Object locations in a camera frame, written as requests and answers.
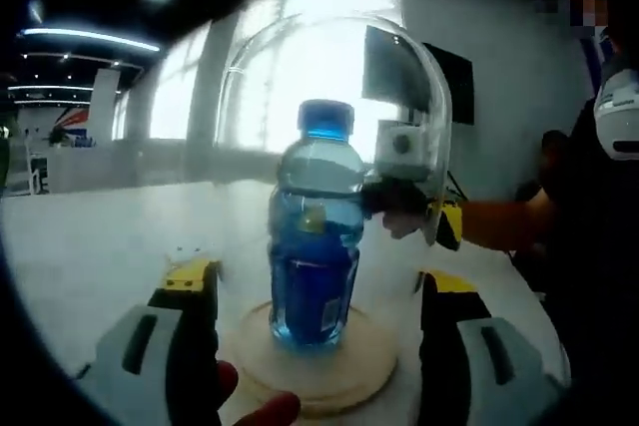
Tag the person's right hand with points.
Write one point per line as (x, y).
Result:
(407, 226)

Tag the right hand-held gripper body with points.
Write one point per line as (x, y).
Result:
(399, 141)

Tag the blue drink bottle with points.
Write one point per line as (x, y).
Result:
(314, 296)

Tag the black monitor screen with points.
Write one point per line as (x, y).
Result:
(454, 87)

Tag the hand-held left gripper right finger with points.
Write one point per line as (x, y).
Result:
(464, 371)

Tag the long ceiling light strip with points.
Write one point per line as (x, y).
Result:
(90, 38)

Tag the clear glass dome cover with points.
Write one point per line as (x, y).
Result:
(259, 72)

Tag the person's dark clothing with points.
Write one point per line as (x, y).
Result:
(599, 271)

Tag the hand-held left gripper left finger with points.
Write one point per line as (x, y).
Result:
(165, 346)

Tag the black thin stand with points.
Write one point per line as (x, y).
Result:
(456, 189)

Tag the round wooden base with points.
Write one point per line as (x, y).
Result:
(369, 361)

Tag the white chest device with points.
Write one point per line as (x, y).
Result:
(619, 112)

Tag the person's left hand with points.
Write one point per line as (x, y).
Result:
(269, 411)

